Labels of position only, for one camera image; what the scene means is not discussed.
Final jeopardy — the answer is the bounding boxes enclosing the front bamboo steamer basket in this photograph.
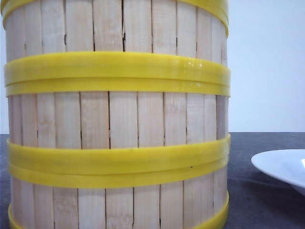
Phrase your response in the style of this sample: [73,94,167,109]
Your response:
[9,168,229,229]

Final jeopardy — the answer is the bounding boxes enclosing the white plate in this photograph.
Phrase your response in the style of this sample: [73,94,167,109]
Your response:
[251,149,305,195]

